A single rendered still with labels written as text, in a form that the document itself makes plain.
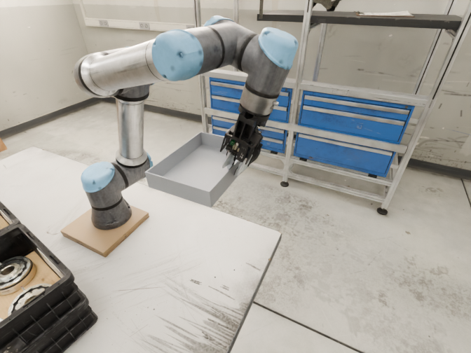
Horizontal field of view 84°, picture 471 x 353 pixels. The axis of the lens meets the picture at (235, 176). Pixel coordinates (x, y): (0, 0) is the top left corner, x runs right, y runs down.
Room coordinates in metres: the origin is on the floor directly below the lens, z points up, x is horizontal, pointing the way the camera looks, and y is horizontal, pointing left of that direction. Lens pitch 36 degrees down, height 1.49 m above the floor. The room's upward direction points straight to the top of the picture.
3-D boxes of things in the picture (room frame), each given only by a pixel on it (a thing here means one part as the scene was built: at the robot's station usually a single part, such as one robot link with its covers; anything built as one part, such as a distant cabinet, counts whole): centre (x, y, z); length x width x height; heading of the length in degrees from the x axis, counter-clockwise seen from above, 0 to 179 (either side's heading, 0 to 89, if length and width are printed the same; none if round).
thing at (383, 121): (1.77, -0.82, 0.60); 0.72 x 0.03 x 0.56; 64
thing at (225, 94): (2.12, -0.10, 0.60); 0.72 x 0.03 x 0.56; 64
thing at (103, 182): (0.79, 0.50, 0.89); 0.13 x 0.12 x 0.14; 145
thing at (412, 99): (1.97, -0.47, 0.91); 1.70 x 0.10 x 0.05; 64
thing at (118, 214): (0.78, 0.50, 0.78); 0.15 x 0.15 x 0.10
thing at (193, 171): (0.64, 0.09, 1.07); 0.27 x 0.20 x 0.05; 153
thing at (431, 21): (2.04, -0.78, 1.32); 1.20 x 0.45 x 0.06; 64
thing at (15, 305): (0.34, 0.50, 0.86); 0.10 x 0.10 x 0.01
